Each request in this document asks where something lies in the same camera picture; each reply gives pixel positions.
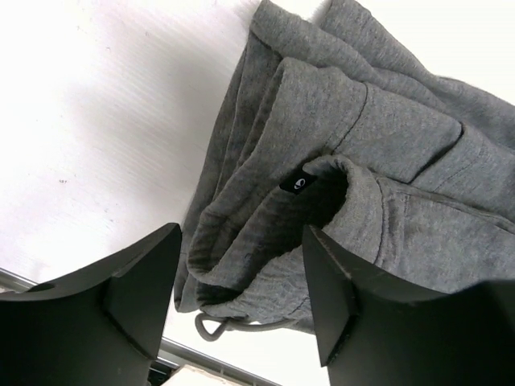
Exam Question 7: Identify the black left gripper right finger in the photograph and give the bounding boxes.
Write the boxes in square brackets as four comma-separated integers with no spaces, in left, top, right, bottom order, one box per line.
[303,226,514,386]

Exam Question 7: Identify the grey shorts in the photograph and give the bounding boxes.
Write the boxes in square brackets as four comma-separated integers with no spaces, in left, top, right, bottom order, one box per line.
[174,1,514,333]

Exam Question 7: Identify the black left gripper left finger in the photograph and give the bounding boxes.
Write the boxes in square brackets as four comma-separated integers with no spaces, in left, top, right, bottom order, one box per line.
[1,223,182,386]

